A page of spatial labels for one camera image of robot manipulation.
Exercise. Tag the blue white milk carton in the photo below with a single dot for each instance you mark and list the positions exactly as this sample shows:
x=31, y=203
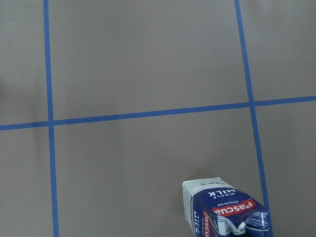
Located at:
x=214, y=208

